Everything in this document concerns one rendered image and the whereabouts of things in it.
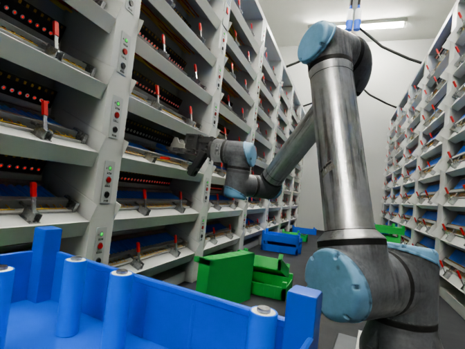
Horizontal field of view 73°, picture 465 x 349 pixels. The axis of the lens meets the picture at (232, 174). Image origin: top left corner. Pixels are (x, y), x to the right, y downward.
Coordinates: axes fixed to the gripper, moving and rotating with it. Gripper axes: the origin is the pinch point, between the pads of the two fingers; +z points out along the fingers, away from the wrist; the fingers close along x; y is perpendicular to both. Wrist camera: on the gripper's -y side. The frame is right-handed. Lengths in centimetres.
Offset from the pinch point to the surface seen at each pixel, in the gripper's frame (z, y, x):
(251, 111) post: -2, 42, -95
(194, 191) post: -2.1, -16.4, -25.0
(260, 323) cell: -67, -18, 95
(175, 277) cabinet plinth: -4, -56, -15
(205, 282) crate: -28, -47, 7
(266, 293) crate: -44, -56, -28
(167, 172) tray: -5.0, -9.2, 6.8
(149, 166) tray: -5.4, -8.4, 19.7
